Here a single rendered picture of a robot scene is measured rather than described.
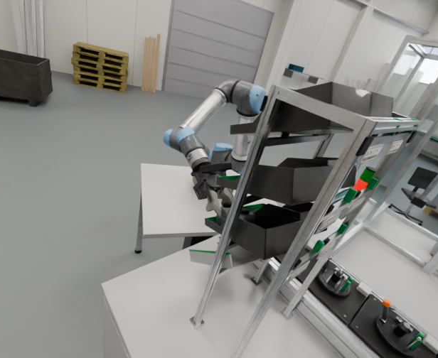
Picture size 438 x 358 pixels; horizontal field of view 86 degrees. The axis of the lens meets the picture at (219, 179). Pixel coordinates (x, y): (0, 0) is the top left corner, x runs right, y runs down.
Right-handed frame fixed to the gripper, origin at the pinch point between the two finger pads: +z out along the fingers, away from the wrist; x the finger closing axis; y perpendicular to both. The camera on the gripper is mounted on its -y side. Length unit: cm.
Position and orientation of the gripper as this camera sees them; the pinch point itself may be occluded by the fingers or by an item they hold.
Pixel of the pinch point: (228, 210)
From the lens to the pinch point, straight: 76.6
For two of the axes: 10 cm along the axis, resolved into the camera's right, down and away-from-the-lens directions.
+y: -5.3, 5.5, 6.4
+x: -7.3, 0.9, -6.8
